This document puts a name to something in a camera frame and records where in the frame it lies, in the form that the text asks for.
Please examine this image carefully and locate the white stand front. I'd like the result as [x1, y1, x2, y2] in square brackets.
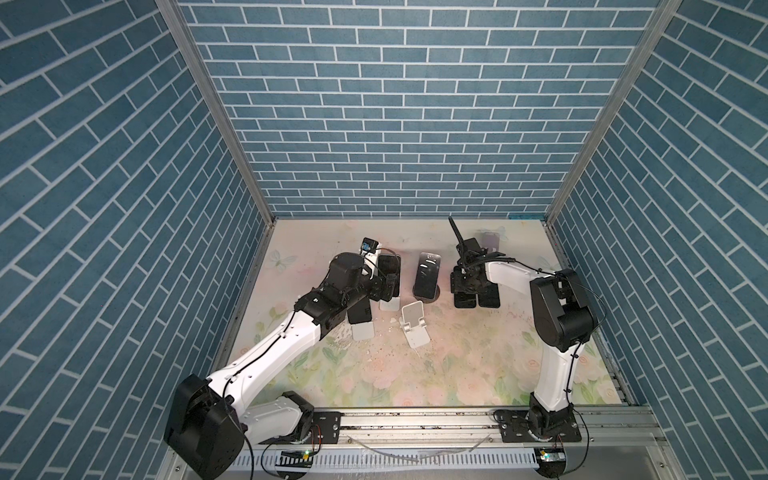
[400, 301, 431, 349]

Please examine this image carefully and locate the white stand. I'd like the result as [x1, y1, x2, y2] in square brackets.
[351, 322, 375, 341]
[400, 301, 431, 349]
[379, 297, 401, 312]

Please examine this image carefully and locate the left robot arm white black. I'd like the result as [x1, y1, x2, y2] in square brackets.
[164, 250, 401, 479]

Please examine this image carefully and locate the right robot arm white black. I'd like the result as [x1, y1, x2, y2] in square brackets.
[450, 236, 599, 441]

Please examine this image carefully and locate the white stand back centre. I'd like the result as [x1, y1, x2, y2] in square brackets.
[379, 297, 401, 312]

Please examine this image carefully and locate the phone on dark round stand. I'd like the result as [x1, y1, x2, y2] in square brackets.
[412, 252, 441, 291]

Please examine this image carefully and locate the white stand left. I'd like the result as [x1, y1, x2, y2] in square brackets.
[351, 322, 375, 341]

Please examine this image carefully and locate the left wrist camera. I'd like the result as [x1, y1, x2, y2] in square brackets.
[360, 237, 379, 265]

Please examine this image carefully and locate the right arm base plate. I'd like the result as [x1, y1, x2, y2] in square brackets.
[491, 407, 582, 443]

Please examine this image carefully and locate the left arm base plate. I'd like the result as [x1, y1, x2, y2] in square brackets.
[259, 411, 342, 445]

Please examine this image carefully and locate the white slotted cable duct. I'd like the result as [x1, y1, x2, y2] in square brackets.
[228, 448, 539, 474]

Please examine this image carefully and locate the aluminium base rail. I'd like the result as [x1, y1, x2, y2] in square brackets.
[157, 406, 685, 480]

